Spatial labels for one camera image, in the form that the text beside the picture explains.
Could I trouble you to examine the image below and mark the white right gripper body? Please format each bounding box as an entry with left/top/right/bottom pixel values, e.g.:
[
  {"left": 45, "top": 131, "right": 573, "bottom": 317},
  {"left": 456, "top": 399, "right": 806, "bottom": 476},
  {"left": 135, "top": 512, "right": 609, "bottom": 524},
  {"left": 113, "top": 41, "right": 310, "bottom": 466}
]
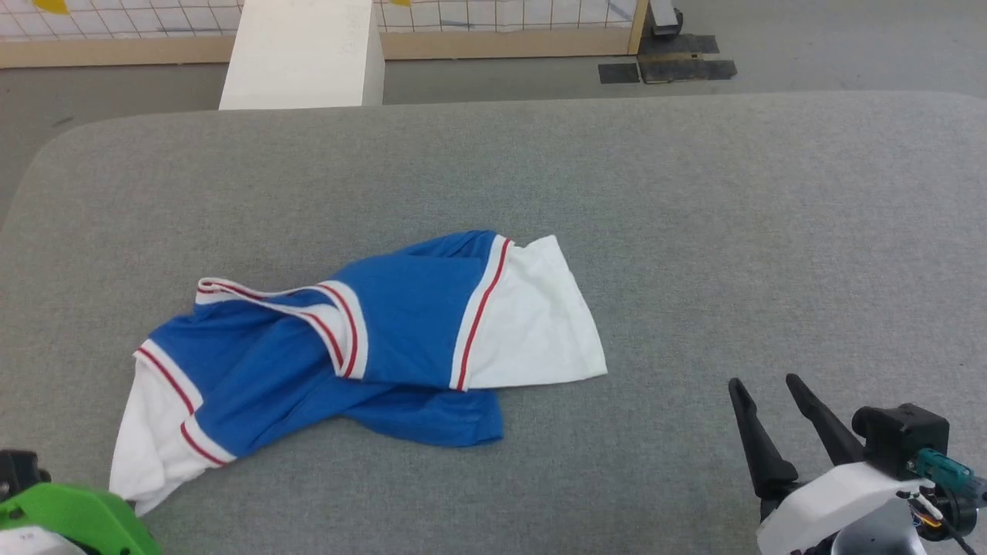
[{"left": 756, "top": 461, "right": 938, "bottom": 555}]

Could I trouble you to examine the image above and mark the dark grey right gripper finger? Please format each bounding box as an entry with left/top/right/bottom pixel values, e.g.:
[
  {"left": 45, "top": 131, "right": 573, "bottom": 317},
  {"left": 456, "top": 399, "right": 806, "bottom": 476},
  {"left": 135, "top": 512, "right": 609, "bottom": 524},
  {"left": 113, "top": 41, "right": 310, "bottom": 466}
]
[
  {"left": 785, "top": 373, "right": 867, "bottom": 468},
  {"left": 728, "top": 378, "right": 800, "bottom": 500}
]

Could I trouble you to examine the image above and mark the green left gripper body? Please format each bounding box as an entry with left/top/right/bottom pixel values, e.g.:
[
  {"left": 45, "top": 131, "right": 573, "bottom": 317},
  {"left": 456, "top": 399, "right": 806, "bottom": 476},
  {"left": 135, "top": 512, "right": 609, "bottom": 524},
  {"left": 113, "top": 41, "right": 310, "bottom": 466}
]
[{"left": 0, "top": 482, "right": 163, "bottom": 555}]

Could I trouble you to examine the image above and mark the blue and white shirt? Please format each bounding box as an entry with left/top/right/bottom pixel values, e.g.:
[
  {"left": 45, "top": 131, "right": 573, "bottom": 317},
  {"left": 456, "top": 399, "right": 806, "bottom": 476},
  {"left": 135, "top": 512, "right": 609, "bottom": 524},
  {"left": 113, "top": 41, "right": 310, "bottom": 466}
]
[{"left": 108, "top": 229, "right": 610, "bottom": 516}]

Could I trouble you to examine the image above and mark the large black floor mat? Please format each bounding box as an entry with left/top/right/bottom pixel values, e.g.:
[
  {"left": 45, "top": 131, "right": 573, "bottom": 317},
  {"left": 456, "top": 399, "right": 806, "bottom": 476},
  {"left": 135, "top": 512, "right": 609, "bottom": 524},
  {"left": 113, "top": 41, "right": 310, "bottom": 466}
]
[{"left": 638, "top": 34, "right": 738, "bottom": 84}]

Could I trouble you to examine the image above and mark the teal cable connector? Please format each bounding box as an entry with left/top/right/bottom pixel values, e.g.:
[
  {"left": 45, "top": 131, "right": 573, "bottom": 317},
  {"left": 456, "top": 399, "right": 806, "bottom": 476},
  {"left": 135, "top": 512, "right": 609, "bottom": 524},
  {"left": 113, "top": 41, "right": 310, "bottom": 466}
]
[{"left": 914, "top": 449, "right": 977, "bottom": 491}]

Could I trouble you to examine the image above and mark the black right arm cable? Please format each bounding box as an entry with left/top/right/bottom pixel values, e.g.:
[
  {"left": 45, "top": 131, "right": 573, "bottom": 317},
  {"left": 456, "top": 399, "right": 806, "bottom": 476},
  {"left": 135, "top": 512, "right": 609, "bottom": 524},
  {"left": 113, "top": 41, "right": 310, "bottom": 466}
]
[{"left": 935, "top": 515, "right": 982, "bottom": 555}]

